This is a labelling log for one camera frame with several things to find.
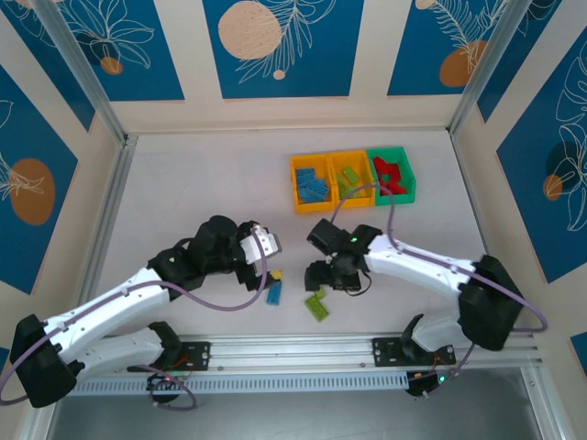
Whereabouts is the orange plastic bin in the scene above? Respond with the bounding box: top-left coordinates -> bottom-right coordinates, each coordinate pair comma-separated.
327,149 -> 378,211

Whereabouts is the yellow plastic bin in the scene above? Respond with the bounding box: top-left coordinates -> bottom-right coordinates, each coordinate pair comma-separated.
289,153 -> 338,215

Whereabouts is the green plastic bin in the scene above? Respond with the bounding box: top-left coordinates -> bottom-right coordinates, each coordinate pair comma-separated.
365,146 -> 418,206

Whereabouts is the black controller board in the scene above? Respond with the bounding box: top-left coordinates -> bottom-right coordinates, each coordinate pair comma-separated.
405,370 -> 455,399
146,371 -> 196,393

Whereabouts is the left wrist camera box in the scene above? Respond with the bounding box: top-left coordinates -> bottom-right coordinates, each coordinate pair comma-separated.
238,225 -> 282,266

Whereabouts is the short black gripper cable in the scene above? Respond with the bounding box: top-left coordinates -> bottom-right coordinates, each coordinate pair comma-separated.
343,269 -> 371,297

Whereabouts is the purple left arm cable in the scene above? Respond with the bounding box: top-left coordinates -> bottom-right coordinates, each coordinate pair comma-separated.
0,237 -> 271,409

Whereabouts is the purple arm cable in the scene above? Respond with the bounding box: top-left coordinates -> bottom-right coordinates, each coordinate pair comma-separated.
329,182 -> 549,400
0,237 -> 271,409

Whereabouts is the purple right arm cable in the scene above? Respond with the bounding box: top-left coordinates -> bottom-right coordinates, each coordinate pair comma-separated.
329,182 -> 549,400

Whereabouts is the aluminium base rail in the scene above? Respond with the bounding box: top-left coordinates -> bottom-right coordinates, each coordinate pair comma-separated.
68,330 -> 545,378

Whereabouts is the grey slotted cable duct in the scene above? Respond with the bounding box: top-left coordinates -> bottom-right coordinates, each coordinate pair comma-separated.
72,370 -> 410,396

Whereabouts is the aluminium table edge rail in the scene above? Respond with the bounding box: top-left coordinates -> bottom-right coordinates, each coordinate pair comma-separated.
72,134 -> 139,322

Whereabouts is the aluminium frame post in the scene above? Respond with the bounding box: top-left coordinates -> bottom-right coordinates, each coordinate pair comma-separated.
31,0 -> 128,144
16,405 -> 59,440
520,366 -> 572,440
448,0 -> 528,137

